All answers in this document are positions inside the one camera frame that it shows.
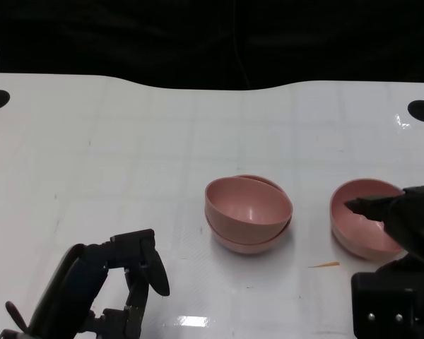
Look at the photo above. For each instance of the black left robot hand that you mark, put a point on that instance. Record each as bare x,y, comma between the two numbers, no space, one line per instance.
74,282

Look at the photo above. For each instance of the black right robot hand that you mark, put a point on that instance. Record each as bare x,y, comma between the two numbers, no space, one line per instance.
417,219

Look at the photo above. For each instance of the pink plastic bowl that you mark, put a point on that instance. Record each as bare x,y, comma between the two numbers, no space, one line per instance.
249,247
247,201
364,236

